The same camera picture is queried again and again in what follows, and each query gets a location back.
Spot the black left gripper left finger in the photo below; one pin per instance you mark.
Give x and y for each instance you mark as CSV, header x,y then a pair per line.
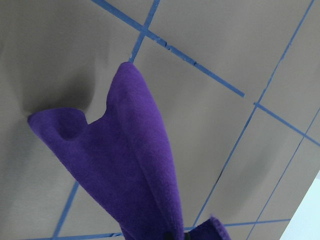
x,y
168,236

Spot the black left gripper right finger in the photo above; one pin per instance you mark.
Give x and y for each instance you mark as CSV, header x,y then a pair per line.
x,y
187,236

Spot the purple towel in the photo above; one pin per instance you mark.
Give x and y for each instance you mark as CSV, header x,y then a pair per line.
x,y
124,160

